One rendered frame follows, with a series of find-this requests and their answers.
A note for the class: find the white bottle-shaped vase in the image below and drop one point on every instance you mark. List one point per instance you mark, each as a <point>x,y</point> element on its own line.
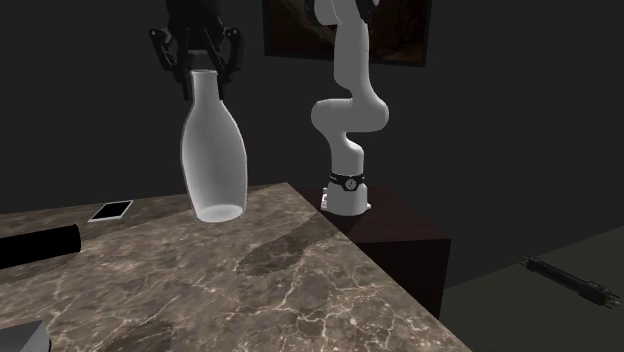
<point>214,151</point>

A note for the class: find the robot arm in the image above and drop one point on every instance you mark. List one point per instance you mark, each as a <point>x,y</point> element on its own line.
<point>350,122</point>

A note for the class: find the dark framed wall picture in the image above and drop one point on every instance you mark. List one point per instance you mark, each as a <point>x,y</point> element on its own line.
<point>400,34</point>

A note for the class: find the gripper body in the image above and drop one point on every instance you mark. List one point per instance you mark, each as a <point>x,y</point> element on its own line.
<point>194,22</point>

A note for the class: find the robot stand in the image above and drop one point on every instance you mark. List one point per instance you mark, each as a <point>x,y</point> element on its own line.
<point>400,244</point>

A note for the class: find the black phone with white rim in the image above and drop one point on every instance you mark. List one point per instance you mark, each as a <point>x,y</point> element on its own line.
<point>111,210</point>

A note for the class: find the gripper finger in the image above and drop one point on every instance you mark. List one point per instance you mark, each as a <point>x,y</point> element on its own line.
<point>229,53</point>
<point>171,54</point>

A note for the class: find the grey box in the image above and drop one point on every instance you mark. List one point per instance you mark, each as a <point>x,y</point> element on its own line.
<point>22,339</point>

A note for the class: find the black cylinder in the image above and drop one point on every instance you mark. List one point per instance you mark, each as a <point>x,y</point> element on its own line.
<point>34,246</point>

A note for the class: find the long black tool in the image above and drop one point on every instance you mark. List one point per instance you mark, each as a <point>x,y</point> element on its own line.
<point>568,280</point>

